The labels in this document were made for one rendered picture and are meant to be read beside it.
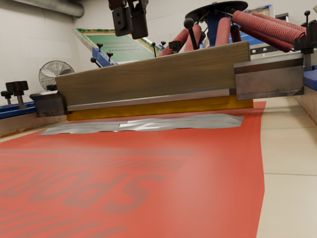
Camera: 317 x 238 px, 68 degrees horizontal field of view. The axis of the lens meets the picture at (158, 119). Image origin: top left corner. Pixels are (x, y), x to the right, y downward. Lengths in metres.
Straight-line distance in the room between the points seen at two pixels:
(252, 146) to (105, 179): 0.13
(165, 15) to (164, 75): 4.59
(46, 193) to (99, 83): 0.31
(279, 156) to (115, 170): 0.13
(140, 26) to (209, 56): 0.15
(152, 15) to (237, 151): 4.93
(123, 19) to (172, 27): 4.49
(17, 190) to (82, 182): 0.05
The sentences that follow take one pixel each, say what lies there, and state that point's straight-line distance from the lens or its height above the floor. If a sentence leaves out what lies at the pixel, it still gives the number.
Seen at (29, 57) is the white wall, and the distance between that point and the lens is 5.17.
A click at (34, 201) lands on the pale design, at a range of 0.18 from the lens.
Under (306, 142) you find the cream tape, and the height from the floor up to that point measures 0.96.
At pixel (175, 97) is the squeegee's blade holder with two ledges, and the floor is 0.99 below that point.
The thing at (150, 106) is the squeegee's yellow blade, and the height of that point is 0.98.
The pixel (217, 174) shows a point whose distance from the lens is 0.17.
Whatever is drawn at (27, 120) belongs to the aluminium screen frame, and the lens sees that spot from 0.57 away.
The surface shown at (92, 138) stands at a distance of 0.34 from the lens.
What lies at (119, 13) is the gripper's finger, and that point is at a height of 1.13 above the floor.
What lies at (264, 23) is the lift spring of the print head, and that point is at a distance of 1.03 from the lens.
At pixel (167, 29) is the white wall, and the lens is 4.93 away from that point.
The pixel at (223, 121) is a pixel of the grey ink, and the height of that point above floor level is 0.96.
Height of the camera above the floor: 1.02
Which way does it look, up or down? 9 degrees down
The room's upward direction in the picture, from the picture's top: 8 degrees counter-clockwise
